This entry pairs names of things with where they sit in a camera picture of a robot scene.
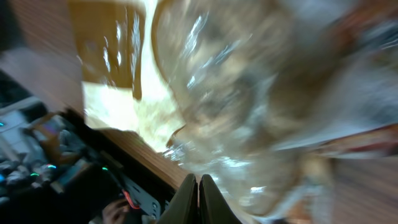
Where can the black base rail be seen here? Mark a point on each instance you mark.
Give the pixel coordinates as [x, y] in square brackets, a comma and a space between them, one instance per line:
[148, 193]

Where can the beige brown cookie bag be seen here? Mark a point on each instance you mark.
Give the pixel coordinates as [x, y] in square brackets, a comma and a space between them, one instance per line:
[260, 95]

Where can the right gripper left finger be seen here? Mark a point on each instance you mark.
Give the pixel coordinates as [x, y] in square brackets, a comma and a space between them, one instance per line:
[183, 208]

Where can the person's hand below table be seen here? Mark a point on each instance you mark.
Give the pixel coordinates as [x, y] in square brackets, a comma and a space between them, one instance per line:
[115, 212]

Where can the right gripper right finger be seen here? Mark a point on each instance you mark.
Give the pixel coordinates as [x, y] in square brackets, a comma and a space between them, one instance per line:
[213, 207]

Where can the electronics clutter beside table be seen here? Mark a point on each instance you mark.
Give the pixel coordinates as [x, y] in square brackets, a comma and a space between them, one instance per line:
[33, 190]

